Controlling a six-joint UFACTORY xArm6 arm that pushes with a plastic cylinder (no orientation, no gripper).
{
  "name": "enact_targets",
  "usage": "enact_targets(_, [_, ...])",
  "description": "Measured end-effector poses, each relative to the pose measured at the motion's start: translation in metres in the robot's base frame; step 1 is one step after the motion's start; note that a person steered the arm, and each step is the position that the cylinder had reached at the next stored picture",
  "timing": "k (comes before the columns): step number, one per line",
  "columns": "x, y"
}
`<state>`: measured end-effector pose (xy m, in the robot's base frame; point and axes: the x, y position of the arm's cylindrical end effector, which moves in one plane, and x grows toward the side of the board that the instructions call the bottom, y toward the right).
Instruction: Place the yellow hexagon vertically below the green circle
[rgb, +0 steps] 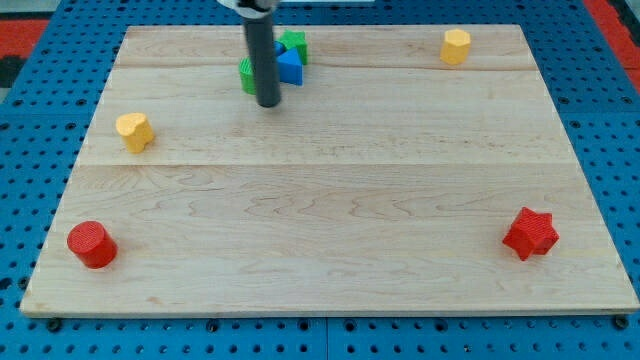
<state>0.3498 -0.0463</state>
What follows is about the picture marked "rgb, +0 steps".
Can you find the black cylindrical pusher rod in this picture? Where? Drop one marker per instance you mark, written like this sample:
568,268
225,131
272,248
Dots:
258,29

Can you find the green circle block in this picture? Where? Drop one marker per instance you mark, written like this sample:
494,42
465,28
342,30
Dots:
246,76

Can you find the yellow hexagon block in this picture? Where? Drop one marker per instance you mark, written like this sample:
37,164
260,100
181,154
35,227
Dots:
455,46

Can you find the blue block behind rod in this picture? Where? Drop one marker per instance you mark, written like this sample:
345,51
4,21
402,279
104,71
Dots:
279,48

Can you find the green star block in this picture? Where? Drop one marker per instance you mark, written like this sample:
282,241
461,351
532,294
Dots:
292,39

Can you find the blue triangle block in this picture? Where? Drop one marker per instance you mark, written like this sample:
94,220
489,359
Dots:
290,67

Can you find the yellow heart block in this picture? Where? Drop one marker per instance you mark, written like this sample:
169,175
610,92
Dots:
135,130

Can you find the light wooden board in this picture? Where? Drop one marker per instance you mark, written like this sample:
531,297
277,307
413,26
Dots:
383,186

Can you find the red cylinder block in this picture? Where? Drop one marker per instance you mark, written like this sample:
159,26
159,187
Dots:
90,242

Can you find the red star block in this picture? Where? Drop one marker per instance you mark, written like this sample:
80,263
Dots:
531,233

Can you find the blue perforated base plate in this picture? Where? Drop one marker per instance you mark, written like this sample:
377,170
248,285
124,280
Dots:
45,116

